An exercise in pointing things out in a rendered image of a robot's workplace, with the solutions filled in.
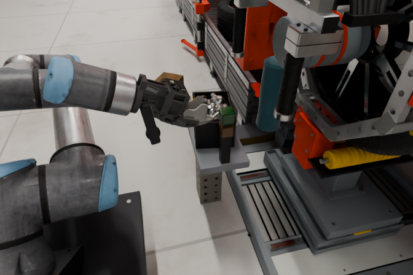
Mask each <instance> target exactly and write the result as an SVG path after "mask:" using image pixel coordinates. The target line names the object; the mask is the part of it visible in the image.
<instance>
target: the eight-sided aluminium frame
mask: <svg viewBox="0 0 413 275"><path fill-rule="evenodd" d="M412 4H413V0H412ZM301 71H302V72H301V76H300V81H299V86H298V89H297V94H296V99H295V102H296V103H297V106H299V105H300V106H301V107H302V110H303V111H304V112H305V113H306V114H307V115H308V117H309V118H310V119H311V120H312V122H314V124H316V126H317V127H318V128H319V129H320V130H321V132H322V133H323V134H324V137H326V138H328V139H329V141H331V142H332V141H335V142H337V141H344V140H349V139H356V138H365V137H370V136H385V135H389V134H396V133H403V132H406V131H412V130H413V107H411V106H410V105H409V104H408V102H409V100H410V98H411V96H412V94H413V49H412V52H411V54H410V55H409V58H408V60H407V62H406V64H405V67H404V69H403V71H402V73H401V75H400V77H399V79H398V82H397V84H396V86H395V88H394V90H393V93H392V94H391V96H390V99H389V101H388V103H387V106H386V108H385V110H384V112H383V114H382V116H381V117H378V118H373V119H369V120H364V121H360V122H355V123H350V124H347V123H346V122H345V121H344V120H343V119H342V118H341V117H340V116H339V115H338V114H337V113H336V112H335V111H334V110H333V109H332V108H331V107H330V106H329V105H328V104H327V103H326V102H324V101H323V100H322V99H321V98H320V97H319V96H318V95H317V94H316V92H315V90H314V86H313V81H312V75H311V72H310V68H302V70H301ZM302 86H303V87H302Z"/></svg>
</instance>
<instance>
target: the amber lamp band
mask: <svg viewBox="0 0 413 275"><path fill-rule="evenodd" d="M218 131H219V133H220V136H221V138H229V137H233V136H234V125H233V124H232V126H228V127H222V125H221V122H219V128H218Z"/></svg>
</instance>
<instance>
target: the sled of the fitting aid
mask: <svg viewBox="0 0 413 275"><path fill-rule="evenodd" d="M291 150H292V146H290V147H281V148H278V149H271V150H266V151H265V154H264V163H265V165H266V167H267V169H268V170H269V172H270V175H271V176H272V178H273V180H274V182H275V183H276V185H277V187H278V189H279V191H280V193H281V195H282V197H283V198H284V200H285V202H286V204H287V205H288V207H289V209H290V211H291V213H292V215H293V217H294V219H295V221H296V222H297V224H298V226H299V228H300V229H301V231H302V234H303V235H304V237H305V239H306V241H307V242H308V244H309V246H310V248H311V250H312V252H313V254H314V255H315V254H319V253H322V252H327V251H330V250H335V249H340V248H343V247H348V246H353V245H356V244H361V243H364V242H369V241H373V240H376V239H382V238H386V237H389V236H394V235H397V234H398V232H399V230H400V229H401V228H402V227H403V225H404V223H403V222H402V221H401V220H400V222H399V223H396V224H393V225H388V226H385V227H380V228H375V229H371V230H367V231H362V232H359V233H353V234H348V235H345V236H340V237H337V238H332V239H326V236H325V235H324V233H323V232H322V230H321V228H320V227H319V225H318V224H317V221H316V220H315V219H314V217H313V215H312V213H311V212H310V210H309V209H308V207H307V205H306V204H305V202H304V200H303V199H302V197H301V195H300V194H299V192H298V190H297V189H296V187H295V186H294V184H293V182H292V180H291V179H290V177H289V175H288V174H287V172H286V171H285V169H284V167H283V166H282V164H281V163H280V159H281V156H282V155H285V154H289V153H292V151H291Z"/></svg>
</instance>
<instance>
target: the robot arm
mask: <svg viewBox="0 0 413 275"><path fill-rule="evenodd" d="M161 81H162V82H161ZM161 81H160V82H158V81H155V80H151V79H147V78H146V75H144V74H140V75H139V77H138V80H137V81H136V77H135V76H131V75H128V74H123V73H121V72H116V71H112V70H109V69H105V68H100V67H97V66H92V65H90V64H85V63H81V60H80V58H79V57H78V56H77V55H70V54H67V55H40V54H30V55H14V56H12V57H10V58H8V59H7V60H6V61H5V63H4V65H3V67H1V68H0V112H3V111H12V110H30V109H50V108H52V117H53V130H54V136H55V148H56V152H55V153H54V154H53V155H52V156H51V158H50V161H49V164H44V165H36V163H37V161H36V160H35V159H34V158H29V159H25V160H18V161H12V162H8V163H3V164H0V275H48V274H49V273H51V272H52V271H53V270H54V269H55V267H56V259H55V255H54V253H53V251H52V250H51V248H50V246H49V244H48V243H47V241H46V239H45V237H44V231H43V225H46V224H49V223H53V222H59V221H62V220H66V219H71V218H75V217H80V216H83V215H87V214H92V213H96V212H101V211H103V210H106V209H110V208H112V207H114V206H115V205H116V204H117V201H118V196H119V182H118V173H117V163H116V158H115V156H114V155H110V154H107V155H105V153H104V150H103V149H102V148H101V147H100V146H98V145H96V144H95V140H94V137H93V131H92V127H91V123H90V119H89V113H88V110H87V109H91V110H97V111H101V112H107V113H110V114H117V115H123V116H127V115H128V114H129V113H130V112H131V113H134V114H135V113H137V111H138V110H139V109H140V111H141V115H142V117H143V121H144V124H145V127H146V137H147V138H148V139H150V142H151V144H152V145H154V144H158V143H160V142H161V140H160V129H159V128H158V127H157V126H156V124H155V120H154V118H157V119H159V120H160V121H161V122H164V123H168V124H171V125H176V126H180V127H185V128H189V127H196V126H199V125H204V124H206V123H209V122H211V121H212V120H213V118H212V117H211V116H209V115H208V114H207V110H208V105H207V104H204V103H203V102H204V98H203V97H202V96H197V97H196V98H194V99H193V100H192V101H189V100H190V98H191V96H189V94H188V92H187V90H186V87H185V86H184V84H183V83H184V82H181V81H178V80H174V79H170V78H167V77H163V79H162V80H161Z"/></svg>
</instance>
